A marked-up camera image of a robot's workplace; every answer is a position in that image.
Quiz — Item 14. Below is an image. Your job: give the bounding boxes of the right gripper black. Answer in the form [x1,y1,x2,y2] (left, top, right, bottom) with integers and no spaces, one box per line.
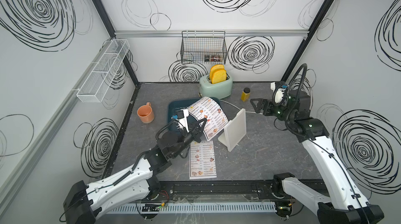
[250,97,293,124]

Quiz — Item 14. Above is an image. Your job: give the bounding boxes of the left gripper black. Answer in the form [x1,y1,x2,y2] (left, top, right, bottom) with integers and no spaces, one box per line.
[170,118,205,160]

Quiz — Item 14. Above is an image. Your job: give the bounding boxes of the new menu sheet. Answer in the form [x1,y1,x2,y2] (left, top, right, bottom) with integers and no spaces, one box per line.
[187,97,229,141]

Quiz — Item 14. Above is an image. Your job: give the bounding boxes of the white acrylic menu holder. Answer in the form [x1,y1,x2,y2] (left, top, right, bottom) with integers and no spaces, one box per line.
[218,109,246,152]

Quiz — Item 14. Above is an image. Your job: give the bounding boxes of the old menu sheet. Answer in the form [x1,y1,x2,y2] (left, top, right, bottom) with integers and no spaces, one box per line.
[190,141,217,180]

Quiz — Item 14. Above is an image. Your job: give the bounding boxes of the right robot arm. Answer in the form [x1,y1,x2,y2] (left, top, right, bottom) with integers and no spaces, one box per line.
[250,91,384,224]

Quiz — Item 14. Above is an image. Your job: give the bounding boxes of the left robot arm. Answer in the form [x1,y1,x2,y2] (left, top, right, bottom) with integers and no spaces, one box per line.
[59,118,207,224]

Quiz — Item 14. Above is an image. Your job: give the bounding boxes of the yellow juice bottle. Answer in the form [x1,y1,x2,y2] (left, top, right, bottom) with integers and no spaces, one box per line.
[241,87,251,102]

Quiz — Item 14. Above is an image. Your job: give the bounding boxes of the teal plastic tray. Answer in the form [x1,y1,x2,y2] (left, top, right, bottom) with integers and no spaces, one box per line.
[167,97,220,133]

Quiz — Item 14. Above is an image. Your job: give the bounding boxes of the mint green toaster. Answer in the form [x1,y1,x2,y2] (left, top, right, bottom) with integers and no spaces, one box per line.
[199,73,233,99]

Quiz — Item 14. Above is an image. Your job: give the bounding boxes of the front yellow toast slice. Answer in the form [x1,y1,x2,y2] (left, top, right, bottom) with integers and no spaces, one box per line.
[211,68,227,84]

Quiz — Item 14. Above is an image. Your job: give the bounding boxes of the yellow toast slice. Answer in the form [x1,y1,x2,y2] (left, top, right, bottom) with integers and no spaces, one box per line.
[211,68,227,84]
[209,64,225,78]

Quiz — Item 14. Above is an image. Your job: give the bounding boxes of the rear yellow toast slice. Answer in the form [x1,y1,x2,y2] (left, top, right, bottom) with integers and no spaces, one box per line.
[209,64,225,78]

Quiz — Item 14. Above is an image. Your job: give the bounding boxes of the orange plastic mug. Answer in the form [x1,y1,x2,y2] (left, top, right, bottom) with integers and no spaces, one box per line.
[137,102,155,124]

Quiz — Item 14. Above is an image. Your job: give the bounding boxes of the small items in basket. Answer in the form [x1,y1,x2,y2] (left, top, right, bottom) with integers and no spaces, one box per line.
[204,55,221,62]

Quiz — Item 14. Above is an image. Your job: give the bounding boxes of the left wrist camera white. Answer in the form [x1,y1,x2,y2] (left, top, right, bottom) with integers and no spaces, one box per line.
[172,109,189,133]

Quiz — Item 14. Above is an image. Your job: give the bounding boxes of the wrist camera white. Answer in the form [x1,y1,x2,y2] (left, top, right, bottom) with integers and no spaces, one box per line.
[270,81,288,104]
[172,109,189,133]

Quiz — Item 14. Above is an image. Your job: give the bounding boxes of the white toaster power cable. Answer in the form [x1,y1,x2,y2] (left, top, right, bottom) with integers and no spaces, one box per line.
[219,99,261,114]

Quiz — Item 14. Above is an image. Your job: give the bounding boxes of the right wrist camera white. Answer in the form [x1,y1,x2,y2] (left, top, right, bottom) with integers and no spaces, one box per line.
[270,81,288,104]

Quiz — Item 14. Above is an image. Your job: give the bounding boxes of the left camera black cable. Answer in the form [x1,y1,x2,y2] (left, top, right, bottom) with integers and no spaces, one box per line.
[155,119,182,142]

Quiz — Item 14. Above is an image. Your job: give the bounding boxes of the camera black cable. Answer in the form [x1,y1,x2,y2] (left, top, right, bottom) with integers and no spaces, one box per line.
[272,63,308,131]
[155,119,182,142]

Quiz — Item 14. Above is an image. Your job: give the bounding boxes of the right camera black cable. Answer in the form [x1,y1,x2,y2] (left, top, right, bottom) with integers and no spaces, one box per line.
[272,63,308,131]

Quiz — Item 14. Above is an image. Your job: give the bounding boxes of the black wire wall basket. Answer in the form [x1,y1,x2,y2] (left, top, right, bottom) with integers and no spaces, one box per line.
[180,30,228,65]

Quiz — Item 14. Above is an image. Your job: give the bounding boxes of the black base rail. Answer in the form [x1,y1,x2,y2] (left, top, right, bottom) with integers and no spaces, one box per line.
[146,179,290,199]

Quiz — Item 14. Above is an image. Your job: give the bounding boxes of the white slotted cable duct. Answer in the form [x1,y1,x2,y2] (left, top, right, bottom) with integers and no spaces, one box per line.
[109,202,277,215]

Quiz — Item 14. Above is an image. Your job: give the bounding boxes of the white wire wall shelf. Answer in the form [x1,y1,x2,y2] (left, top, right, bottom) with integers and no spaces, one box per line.
[77,39,129,103]

